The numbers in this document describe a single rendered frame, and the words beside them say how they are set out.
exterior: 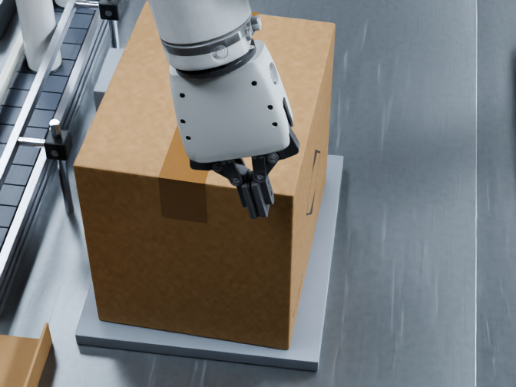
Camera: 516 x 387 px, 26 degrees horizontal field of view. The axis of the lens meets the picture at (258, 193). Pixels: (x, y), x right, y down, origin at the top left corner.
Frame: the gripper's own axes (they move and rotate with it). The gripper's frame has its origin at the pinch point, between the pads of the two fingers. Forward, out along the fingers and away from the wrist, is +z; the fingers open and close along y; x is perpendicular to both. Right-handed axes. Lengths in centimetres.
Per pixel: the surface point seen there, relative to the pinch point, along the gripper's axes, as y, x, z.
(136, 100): 15.6, -18.8, -2.5
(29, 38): 41, -53, 2
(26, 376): 35.6, -5.8, 25.0
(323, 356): 1.3, -13.0, 33.3
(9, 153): 37.6, -27.7, 6.4
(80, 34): 38, -64, 8
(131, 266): 19.8, -10.7, 14.4
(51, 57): 36, -47, 3
